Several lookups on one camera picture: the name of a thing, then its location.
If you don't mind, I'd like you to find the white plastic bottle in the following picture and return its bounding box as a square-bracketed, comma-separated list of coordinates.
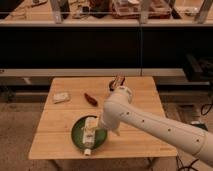
[82, 117, 97, 156]

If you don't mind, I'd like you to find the wooden table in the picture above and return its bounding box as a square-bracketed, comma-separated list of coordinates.
[28, 76, 179, 161]

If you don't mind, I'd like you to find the white sponge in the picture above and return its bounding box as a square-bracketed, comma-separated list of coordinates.
[53, 92, 70, 103]

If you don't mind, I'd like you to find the black equipment box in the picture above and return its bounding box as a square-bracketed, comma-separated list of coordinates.
[182, 54, 213, 82]

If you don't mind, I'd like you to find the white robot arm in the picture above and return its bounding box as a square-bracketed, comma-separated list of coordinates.
[98, 86, 213, 167]

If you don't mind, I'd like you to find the long wooden workbench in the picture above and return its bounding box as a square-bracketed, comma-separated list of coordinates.
[0, 0, 213, 27]

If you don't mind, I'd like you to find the green plate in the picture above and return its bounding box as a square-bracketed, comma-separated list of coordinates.
[71, 115, 107, 151]

